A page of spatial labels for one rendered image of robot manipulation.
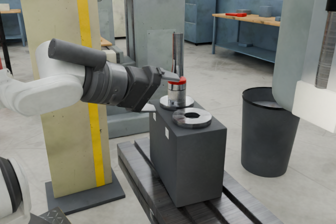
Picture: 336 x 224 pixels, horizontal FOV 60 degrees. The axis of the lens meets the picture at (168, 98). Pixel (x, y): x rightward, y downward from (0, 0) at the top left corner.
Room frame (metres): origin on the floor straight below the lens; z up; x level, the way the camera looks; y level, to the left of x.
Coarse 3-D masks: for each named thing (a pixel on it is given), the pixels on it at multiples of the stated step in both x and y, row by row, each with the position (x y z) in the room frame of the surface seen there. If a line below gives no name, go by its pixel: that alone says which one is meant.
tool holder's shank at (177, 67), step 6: (174, 36) 0.70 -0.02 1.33; (180, 36) 0.69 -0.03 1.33; (174, 42) 0.70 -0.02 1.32; (180, 42) 0.69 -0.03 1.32; (174, 48) 0.69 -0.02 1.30; (180, 48) 0.69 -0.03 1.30; (174, 54) 0.69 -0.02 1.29; (180, 54) 0.69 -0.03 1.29; (174, 60) 0.69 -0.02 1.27; (180, 60) 0.69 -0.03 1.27; (174, 66) 0.69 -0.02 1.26; (180, 66) 0.69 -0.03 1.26; (174, 72) 0.69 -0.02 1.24; (180, 72) 0.69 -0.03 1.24; (180, 78) 0.70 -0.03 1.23
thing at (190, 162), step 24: (168, 120) 0.61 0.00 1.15; (192, 120) 0.58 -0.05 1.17; (216, 120) 0.61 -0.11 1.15; (168, 144) 0.58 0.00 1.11; (192, 144) 0.54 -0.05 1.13; (216, 144) 0.56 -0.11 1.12; (168, 168) 0.58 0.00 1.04; (192, 168) 0.54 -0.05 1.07; (216, 168) 0.56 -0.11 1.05; (168, 192) 0.58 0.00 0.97; (192, 192) 0.54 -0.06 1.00; (216, 192) 0.57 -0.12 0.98
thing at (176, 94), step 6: (168, 84) 0.69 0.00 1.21; (174, 84) 0.68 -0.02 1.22; (180, 84) 0.68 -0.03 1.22; (168, 90) 0.69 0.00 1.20; (174, 90) 0.68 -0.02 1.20; (180, 90) 0.68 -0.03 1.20; (168, 96) 0.69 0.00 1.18; (174, 96) 0.68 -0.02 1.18; (180, 96) 0.68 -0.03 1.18; (174, 102) 0.68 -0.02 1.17; (180, 102) 0.68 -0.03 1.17
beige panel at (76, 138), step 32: (32, 0) 1.70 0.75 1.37; (64, 0) 1.77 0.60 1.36; (96, 0) 1.85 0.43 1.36; (32, 32) 1.69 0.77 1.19; (64, 32) 1.76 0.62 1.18; (96, 32) 1.85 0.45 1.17; (32, 64) 1.68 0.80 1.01; (64, 128) 1.73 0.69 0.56; (96, 128) 1.82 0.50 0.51; (64, 160) 1.72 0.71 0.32; (96, 160) 1.81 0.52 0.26; (64, 192) 1.71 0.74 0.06; (96, 192) 1.74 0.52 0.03
